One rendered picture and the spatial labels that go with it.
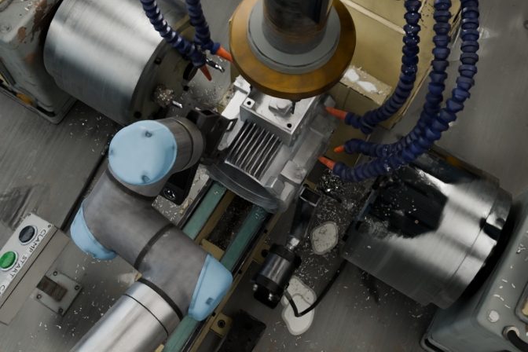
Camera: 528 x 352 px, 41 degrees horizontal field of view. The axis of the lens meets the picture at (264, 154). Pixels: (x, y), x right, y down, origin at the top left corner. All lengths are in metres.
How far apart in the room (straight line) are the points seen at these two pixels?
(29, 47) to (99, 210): 0.48
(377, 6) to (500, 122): 0.52
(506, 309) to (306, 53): 0.48
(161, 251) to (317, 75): 0.32
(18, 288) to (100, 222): 0.33
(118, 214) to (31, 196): 0.64
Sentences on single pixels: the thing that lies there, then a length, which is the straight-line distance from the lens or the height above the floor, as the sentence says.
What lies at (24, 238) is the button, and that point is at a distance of 1.23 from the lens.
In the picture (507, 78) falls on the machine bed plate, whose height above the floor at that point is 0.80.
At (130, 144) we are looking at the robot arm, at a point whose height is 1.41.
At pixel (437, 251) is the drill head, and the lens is 1.14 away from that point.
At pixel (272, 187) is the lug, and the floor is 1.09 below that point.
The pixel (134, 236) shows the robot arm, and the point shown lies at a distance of 0.91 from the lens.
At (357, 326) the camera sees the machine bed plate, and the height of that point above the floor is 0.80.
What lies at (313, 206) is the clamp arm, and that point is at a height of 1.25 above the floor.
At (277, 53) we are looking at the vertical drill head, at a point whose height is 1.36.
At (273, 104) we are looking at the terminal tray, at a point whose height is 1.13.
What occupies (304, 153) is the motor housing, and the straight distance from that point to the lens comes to 1.24.
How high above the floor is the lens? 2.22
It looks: 70 degrees down
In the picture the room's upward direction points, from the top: 5 degrees clockwise
